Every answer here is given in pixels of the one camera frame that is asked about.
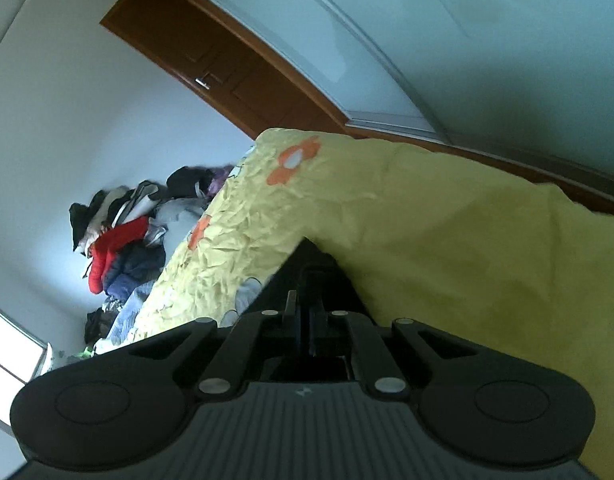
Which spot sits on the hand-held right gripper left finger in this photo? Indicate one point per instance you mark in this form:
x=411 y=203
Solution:
x=293 y=320

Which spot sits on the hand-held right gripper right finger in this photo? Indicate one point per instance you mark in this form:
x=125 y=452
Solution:
x=321 y=325

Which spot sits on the black pants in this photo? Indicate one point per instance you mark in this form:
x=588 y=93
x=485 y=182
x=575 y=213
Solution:
x=312 y=260

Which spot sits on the yellow cartoon print bedsheet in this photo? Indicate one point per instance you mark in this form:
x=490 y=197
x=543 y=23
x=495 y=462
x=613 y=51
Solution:
x=437 y=210

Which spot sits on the light blue patterned blanket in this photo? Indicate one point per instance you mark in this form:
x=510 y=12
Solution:
x=129 y=310

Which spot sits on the pile of clothes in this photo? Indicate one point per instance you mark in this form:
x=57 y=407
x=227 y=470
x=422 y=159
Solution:
x=127 y=240

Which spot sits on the dark bag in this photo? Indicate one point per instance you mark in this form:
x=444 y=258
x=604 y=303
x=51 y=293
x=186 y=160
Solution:
x=94 y=325

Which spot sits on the green plastic item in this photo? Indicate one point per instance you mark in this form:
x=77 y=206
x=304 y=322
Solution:
x=86 y=354

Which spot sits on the floral pillow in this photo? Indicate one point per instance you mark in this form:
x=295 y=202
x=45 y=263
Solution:
x=49 y=360

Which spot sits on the window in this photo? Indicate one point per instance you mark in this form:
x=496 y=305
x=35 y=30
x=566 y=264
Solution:
x=7 y=345

